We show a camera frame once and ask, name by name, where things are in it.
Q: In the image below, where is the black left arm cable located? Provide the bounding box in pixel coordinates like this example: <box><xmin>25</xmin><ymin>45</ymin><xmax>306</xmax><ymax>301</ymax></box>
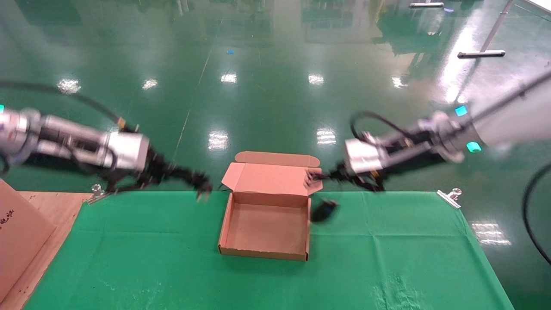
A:
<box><xmin>0</xmin><ymin>81</ymin><xmax>140</xmax><ymax>132</ymax></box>

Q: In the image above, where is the white table leg with foot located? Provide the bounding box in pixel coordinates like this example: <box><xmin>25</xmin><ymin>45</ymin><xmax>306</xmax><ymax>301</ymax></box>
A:
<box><xmin>458</xmin><ymin>0</ymin><xmax>515</xmax><ymax>59</ymax></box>

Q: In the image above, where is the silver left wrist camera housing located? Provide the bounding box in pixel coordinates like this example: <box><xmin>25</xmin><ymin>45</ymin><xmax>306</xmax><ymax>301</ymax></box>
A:
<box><xmin>102</xmin><ymin>130</ymin><xmax>150</xmax><ymax>171</ymax></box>

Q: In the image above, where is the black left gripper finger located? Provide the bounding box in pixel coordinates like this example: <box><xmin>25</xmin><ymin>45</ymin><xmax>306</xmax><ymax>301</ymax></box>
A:
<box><xmin>160</xmin><ymin>161</ymin><xmax>203</xmax><ymax>183</ymax></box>
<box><xmin>181</xmin><ymin>172</ymin><xmax>214</xmax><ymax>202</ymax></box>

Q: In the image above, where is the open brown cardboard box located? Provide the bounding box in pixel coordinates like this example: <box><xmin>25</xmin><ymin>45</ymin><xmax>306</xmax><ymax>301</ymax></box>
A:
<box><xmin>218</xmin><ymin>151</ymin><xmax>323</xmax><ymax>262</ymax></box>

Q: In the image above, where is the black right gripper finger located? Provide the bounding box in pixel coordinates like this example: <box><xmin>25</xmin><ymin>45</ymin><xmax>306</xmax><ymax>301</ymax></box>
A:
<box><xmin>305</xmin><ymin>169</ymin><xmax>341</xmax><ymax>180</ymax></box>
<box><xmin>306</xmin><ymin>177</ymin><xmax>345</xmax><ymax>187</ymax></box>

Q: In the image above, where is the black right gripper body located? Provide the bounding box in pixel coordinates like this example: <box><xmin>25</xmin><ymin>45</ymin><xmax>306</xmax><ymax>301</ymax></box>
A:
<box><xmin>331</xmin><ymin>161</ymin><xmax>388</xmax><ymax>192</ymax></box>

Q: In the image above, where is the metal binder clip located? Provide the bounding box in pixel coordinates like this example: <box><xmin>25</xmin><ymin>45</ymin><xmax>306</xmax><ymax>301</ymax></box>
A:
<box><xmin>437</xmin><ymin>188</ymin><xmax>462</xmax><ymax>210</ymax></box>
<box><xmin>86</xmin><ymin>184</ymin><xmax>113</xmax><ymax>205</ymax></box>

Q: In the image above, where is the black computer mouse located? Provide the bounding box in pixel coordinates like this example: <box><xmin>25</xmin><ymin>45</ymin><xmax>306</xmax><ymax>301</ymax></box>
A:
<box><xmin>311</xmin><ymin>199</ymin><xmax>340</xmax><ymax>223</ymax></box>

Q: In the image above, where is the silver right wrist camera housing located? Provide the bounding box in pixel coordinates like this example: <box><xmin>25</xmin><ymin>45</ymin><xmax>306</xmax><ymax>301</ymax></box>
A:
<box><xmin>344</xmin><ymin>137</ymin><xmax>386</xmax><ymax>176</ymax></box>

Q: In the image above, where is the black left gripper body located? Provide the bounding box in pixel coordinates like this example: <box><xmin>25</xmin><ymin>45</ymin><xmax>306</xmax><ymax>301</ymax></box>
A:
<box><xmin>93</xmin><ymin>149</ymin><xmax>173</xmax><ymax>192</ymax></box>

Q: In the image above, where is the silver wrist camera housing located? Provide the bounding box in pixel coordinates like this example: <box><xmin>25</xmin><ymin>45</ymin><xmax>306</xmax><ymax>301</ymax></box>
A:
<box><xmin>344</xmin><ymin>137</ymin><xmax>386</xmax><ymax>176</ymax></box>
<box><xmin>102</xmin><ymin>130</ymin><xmax>150</xmax><ymax>171</ymax></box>

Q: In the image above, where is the green table cloth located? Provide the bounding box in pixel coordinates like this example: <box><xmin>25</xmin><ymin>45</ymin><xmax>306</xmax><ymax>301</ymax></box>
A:
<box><xmin>24</xmin><ymin>191</ymin><xmax>515</xmax><ymax>310</ymax></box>

